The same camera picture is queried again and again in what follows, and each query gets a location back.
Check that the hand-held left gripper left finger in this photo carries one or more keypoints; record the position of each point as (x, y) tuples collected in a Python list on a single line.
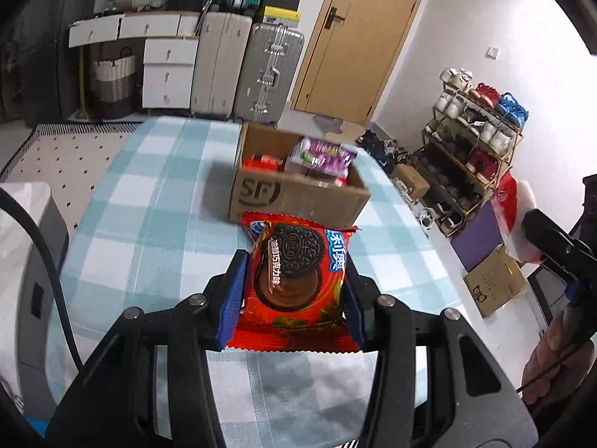
[(231, 303)]

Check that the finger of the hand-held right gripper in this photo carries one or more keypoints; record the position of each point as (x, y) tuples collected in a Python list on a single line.
[(550, 240)]

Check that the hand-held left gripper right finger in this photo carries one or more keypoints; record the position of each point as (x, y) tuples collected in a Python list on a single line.
[(354, 308)]

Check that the red cookie packet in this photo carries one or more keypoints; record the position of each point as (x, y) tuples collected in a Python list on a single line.
[(294, 280), (263, 164)]

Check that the brown cardboard box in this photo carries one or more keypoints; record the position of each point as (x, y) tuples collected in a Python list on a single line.
[(298, 198)]

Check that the purple snack packet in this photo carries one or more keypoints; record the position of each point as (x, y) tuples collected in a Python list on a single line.
[(322, 156)]

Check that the person's right hand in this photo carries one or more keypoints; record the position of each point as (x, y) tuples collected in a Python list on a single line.
[(550, 364)]

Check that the red white bag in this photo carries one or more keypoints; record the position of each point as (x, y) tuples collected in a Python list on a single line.
[(513, 214)]

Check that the printed cardboard box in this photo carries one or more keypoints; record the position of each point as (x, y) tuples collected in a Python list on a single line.
[(496, 282)]

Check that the purple gift bag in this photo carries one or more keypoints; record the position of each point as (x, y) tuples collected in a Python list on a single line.
[(480, 238)]

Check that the shoe rack with shoes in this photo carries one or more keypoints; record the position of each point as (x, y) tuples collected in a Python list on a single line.
[(482, 161)]

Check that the wooden shoe rack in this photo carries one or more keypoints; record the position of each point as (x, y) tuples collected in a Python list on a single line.
[(512, 142)]

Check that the white sneakers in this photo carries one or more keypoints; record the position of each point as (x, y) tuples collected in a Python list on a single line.
[(422, 212)]

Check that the small cardboard box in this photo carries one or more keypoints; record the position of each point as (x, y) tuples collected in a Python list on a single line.
[(413, 182)]

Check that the pile of dark shoes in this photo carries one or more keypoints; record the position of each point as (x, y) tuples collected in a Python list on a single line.
[(380, 149)]

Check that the beige grey door mat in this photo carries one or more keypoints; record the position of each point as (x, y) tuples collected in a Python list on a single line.
[(331, 123)]

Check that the white grey appliance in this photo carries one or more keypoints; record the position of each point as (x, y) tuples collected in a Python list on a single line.
[(28, 252)]

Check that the beige dotted rug patterned border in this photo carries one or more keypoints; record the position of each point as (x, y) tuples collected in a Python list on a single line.
[(70, 149)]

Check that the silver suitcase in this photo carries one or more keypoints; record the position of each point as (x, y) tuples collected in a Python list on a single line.
[(268, 74)]

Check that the beige suitcase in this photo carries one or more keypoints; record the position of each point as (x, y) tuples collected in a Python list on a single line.
[(217, 65)]

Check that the white drawer cabinet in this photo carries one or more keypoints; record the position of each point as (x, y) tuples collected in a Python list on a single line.
[(163, 74)]

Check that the woven laundry basket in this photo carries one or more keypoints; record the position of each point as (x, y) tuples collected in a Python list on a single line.
[(114, 84)]

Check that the wooden door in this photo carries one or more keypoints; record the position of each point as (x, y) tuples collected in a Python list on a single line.
[(364, 46)]

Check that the yellow shoe box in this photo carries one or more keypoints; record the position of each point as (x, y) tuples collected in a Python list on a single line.
[(277, 15)]

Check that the black shoe box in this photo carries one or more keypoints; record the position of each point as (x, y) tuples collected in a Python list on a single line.
[(280, 2)]

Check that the dark grey refrigerator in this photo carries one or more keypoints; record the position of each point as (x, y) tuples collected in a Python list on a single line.
[(32, 56)]

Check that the white light switch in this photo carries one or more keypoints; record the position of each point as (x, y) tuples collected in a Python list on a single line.
[(492, 52)]

